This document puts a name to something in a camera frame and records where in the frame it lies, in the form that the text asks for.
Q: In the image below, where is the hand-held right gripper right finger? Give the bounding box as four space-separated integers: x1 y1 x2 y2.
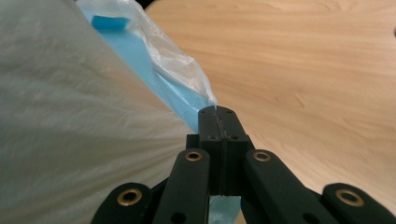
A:
217 105 255 197

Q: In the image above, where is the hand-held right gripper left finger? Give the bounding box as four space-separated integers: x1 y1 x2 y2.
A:
186 105 224 197

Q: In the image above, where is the white plastic bag blue band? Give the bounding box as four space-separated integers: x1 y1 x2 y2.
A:
0 0 242 224

